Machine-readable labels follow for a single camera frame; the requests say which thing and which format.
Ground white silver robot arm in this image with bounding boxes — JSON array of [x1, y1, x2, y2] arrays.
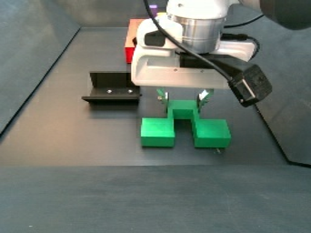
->
[[130, 0, 311, 106]]

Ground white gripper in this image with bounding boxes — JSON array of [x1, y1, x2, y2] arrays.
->
[[130, 15, 256, 109]]

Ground red base board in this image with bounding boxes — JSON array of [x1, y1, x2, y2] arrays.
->
[[124, 18, 141, 64]]

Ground black camera cable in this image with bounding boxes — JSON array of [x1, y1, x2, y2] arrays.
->
[[141, 0, 264, 83]]

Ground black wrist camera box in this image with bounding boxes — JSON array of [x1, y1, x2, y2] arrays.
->
[[180, 53, 273, 108]]

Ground purple right post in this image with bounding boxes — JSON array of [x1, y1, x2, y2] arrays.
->
[[149, 5, 157, 15]]

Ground black fixture bracket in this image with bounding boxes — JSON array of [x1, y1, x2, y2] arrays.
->
[[81, 71, 141, 103]]

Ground green U-shaped block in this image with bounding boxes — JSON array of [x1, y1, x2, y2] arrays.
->
[[140, 100, 231, 148]]

